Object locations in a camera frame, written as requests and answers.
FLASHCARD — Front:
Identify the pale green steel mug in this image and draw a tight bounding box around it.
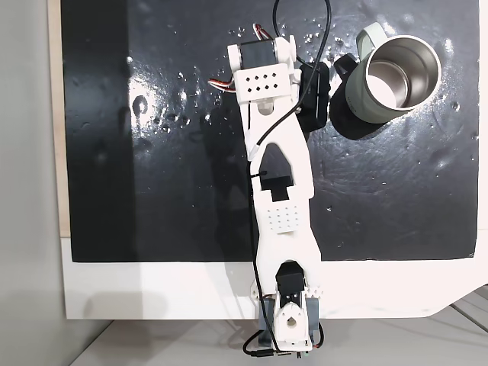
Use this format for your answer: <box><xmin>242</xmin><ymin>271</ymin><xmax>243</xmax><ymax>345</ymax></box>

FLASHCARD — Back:
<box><xmin>344</xmin><ymin>21</ymin><xmax>444</xmax><ymax>126</ymax></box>

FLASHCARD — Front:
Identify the black glossy table mat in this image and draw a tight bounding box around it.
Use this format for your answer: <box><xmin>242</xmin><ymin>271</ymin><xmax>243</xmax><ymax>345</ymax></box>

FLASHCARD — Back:
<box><xmin>60</xmin><ymin>0</ymin><xmax>480</xmax><ymax>264</ymax></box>

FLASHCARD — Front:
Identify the light wooden board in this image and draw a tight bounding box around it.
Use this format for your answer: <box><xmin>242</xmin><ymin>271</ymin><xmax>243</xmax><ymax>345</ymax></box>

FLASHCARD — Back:
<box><xmin>47</xmin><ymin>0</ymin><xmax>72</xmax><ymax>240</ymax></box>

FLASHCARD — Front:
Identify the dark table clamp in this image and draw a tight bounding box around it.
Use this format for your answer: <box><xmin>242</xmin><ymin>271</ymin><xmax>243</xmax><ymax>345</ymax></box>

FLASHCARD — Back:
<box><xmin>258</xmin><ymin>296</ymin><xmax>322</xmax><ymax>345</ymax></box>

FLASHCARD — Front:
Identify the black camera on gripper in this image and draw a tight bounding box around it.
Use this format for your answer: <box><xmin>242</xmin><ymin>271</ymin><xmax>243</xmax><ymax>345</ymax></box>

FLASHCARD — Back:
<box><xmin>296</xmin><ymin>61</ymin><xmax>332</xmax><ymax>133</ymax></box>

